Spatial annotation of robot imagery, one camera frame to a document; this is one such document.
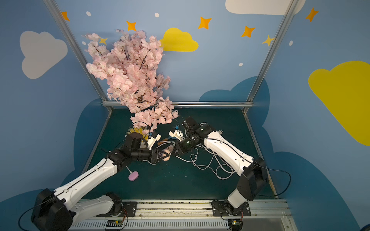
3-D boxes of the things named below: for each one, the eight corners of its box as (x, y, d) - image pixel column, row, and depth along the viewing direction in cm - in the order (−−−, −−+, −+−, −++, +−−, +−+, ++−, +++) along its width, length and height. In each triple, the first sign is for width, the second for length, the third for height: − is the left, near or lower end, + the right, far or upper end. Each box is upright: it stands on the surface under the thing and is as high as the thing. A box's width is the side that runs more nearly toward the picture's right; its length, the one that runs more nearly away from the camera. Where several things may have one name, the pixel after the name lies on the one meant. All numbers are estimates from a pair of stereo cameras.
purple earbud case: (129, 181, 86) (127, 179, 84) (131, 172, 89) (129, 171, 87) (137, 181, 86) (136, 179, 84) (139, 172, 89) (138, 171, 87)
